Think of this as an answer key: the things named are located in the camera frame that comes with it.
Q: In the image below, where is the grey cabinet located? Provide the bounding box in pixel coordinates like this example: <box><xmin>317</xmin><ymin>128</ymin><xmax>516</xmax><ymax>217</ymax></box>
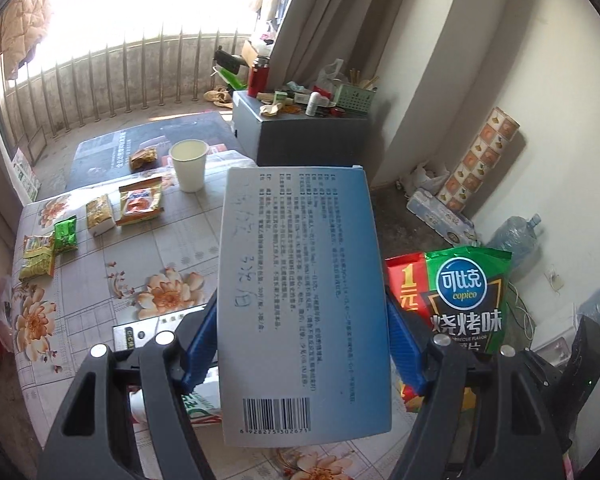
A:
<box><xmin>231</xmin><ymin>91</ymin><xmax>371</xmax><ymax>167</ymax></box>

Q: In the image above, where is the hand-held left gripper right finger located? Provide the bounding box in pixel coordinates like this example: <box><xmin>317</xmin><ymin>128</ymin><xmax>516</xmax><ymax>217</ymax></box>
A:
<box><xmin>385</xmin><ymin>285</ymin><xmax>573</xmax><ymax>480</ymax></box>

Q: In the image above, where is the clear plastic bag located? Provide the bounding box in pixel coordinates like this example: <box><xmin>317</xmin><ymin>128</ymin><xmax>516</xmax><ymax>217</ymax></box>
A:
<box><xmin>316</xmin><ymin>59</ymin><xmax>348</xmax><ymax>92</ymax></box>

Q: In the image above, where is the orange snack packet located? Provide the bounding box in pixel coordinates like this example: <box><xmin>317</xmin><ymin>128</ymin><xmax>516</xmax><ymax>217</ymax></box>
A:
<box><xmin>116</xmin><ymin>176</ymin><xmax>165</xmax><ymax>227</ymax></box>

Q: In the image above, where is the hanging padded quilt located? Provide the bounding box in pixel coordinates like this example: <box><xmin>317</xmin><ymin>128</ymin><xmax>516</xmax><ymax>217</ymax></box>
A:
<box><xmin>0</xmin><ymin>0</ymin><xmax>60</xmax><ymax>77</ymax></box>

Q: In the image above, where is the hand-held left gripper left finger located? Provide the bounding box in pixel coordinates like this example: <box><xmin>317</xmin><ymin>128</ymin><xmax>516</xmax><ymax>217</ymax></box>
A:
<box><xmin>38</xmin><ymin>287</ymin><xmax>221</xmax><ymax>480</ymax></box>

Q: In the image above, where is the green yellow snack packet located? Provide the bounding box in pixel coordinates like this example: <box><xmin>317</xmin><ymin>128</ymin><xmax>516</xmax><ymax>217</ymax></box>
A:
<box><xmin>18</xmin><ymin>234</ymin><xmax>56</xmax><ymax>281</ymax></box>

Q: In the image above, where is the dark printed mat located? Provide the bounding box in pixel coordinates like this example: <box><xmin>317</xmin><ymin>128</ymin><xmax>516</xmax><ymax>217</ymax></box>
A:
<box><xmin>67</xmin><ymin>112</ymin><xmax>258</xmax><ymax>193</ymax></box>

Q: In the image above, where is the brown snack packet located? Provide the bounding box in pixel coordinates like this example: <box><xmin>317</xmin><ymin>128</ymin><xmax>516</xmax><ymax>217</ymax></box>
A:
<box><xmin>130</xmin><ymin>146</ymin><xmax>159</xmax><ymax>171</ymax></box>

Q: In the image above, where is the large blue water jug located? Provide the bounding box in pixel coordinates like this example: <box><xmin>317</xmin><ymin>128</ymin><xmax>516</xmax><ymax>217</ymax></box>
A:
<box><xmin>485</xmin><ymin>214</ymin><xmax>543</xmax><ymax>271</ymax></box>

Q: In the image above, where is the black white flat box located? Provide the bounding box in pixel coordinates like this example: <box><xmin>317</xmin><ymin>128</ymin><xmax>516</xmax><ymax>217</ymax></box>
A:
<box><xmin>112</xmin><ymin>305</ymin><xmax>205</xmax><ymax>353</ymax></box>

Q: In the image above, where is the pair of slippers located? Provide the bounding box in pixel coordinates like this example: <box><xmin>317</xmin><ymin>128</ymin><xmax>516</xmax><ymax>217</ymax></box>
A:
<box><xmin>203</xmin><ymin>87</ymin><xmax>235</xmax><ymax>108</ymax></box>

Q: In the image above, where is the balcony railing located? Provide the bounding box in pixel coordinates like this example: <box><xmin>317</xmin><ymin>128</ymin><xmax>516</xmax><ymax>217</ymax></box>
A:
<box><xmin>0</xmin><ymin>25</ymin><xmax>261</xmax><ymax>161</ymax></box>

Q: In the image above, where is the pack of tissue rolls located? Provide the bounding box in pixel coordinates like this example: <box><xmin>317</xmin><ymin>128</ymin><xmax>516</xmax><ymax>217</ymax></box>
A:
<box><xmin>406</xmin><ymin>189</ymin><xmax>481</xmax><ymax>247</ymax></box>

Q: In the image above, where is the green dustpan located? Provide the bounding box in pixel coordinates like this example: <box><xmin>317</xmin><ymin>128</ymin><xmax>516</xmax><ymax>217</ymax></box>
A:
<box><xmin>215</xmin><ymin>65</ymin><xmax>251</xmax><ymax>92</ymax></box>

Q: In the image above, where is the floral tablecloth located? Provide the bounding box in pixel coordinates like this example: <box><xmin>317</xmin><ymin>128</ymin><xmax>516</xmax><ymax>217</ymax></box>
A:
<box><xmin>12</xmin><ymin>160</ymin><xmax>415</xmax><ymax>480</ymax></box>

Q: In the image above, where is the green white carton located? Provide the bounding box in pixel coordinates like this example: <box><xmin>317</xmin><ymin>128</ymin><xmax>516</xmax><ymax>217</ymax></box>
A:
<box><xmin>130</xmin><ymin>365</ymin><xmax>223</xmax><ymax>426</ymax></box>

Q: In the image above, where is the green white cardboard box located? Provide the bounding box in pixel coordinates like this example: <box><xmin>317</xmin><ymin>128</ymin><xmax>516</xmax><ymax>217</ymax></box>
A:
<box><xmin>12</xmin><ymin>149</ymin><xmax>40</xmax><ymax>203</ymax></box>

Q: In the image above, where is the green red chips packet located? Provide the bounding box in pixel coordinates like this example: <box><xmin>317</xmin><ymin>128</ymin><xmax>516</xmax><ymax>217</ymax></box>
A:
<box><xmin>385</xmin><ymin>246</ymin><xmax>513</xmax><ymax>413</ymax></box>

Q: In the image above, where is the white cable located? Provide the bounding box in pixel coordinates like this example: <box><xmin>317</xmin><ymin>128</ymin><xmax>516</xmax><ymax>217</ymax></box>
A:
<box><xmin>510</xmin><ymin>285</ymin><xmax>536</xmax><ymax>351</ymax></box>

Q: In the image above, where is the checkered patterned roll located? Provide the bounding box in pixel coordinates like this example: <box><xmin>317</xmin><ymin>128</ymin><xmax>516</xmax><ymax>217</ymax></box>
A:
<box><xmin>437</xmin><ymin>106</ymin><xmax>522</xmax><ymax>211</ymax></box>

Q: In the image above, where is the blue white medicine box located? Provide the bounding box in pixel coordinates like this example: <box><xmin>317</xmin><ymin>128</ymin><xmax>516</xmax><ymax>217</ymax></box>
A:
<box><xmin>215</xmin><ymin>165</ymin><xmax>395</xmax><ymax>447</ymax></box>

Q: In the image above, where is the grey curtain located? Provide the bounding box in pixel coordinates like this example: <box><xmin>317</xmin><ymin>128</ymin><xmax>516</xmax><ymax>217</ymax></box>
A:
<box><xmin>275</xmin><ymin>0</ymin><xmax>461</xmax><ymax>96</ymax></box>

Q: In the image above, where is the red thermos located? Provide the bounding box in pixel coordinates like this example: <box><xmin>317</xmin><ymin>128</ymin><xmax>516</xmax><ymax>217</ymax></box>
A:
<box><xmin>247</xmin><ymin>56</ymin><xmax>271</xmax><ymax>98</ymax></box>

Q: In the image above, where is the pale yellow snack packet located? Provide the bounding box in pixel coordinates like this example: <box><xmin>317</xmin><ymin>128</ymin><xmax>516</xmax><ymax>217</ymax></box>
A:
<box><xmin>86</xmin><ymin>194</ymin><xmax>118</xmax><ymax>237</ymax></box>

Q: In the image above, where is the green plastic storage basket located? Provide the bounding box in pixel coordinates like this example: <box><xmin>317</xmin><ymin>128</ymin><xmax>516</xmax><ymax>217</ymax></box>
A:
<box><xmin>334</xmin><ymin>82</ymin><xmax>373</xmax><ymax>113</ymax></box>

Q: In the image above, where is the small green snack packet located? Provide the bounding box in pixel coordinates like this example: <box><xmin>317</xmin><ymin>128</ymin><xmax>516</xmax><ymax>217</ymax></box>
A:
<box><xmin>54</xmin><ymin>215</ymin><xmax>78</xmax><ymax>255</ymax></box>

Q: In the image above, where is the white paper cup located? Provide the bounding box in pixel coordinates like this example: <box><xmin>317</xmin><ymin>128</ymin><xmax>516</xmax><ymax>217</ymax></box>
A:
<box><xmin>169</xmin><ymin>139</ymin><xmax>209</xmax><ymax>193</ymax></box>

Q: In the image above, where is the translucent white plastic bag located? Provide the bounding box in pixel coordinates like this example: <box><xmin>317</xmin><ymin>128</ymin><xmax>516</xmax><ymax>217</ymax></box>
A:
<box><xmin>0</xmin><ymin>275</ymin><xmax>18</xmax><ymax>346</ymax></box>

